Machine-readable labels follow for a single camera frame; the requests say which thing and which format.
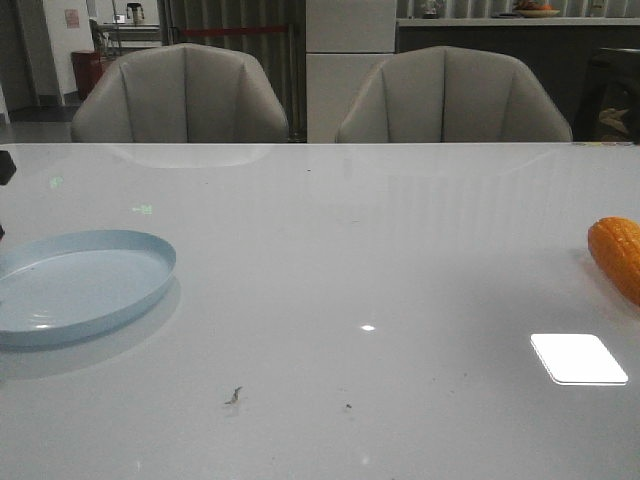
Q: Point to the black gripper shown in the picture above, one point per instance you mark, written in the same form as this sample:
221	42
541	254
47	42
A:
7	167

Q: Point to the light blue round plate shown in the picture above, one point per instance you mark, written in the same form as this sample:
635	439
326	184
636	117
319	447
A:
70	287

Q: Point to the orange plastic corn cob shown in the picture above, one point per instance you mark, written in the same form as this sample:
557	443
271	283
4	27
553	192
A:
614	245

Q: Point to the red bin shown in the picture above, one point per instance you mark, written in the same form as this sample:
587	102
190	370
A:
88	70

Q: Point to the distant metal work table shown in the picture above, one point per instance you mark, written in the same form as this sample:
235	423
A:
130	36

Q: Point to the left grey upholstered chair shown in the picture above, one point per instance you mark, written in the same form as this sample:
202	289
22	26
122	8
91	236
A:
184	93

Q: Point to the grey upholstered chair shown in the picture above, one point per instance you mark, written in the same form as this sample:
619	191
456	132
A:
455	95
184	93

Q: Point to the red barrier belt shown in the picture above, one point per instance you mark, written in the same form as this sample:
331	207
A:
237	31

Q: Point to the white refrigerator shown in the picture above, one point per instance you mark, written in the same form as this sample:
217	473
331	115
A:
344	40

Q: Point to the right grey upholstered chair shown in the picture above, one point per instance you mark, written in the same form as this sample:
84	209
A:
455	95

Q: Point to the small ornament on counter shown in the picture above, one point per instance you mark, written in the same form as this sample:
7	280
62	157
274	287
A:
432	9

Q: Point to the fruit bowl on counter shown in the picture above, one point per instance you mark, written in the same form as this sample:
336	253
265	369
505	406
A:
535	9

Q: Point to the dark grey counter cabinet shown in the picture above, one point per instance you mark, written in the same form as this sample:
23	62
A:
557	50

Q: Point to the dark wooden chair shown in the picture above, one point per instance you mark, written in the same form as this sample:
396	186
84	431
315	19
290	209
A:
609	106

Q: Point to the pink wall notice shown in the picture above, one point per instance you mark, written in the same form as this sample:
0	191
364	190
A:
72	18

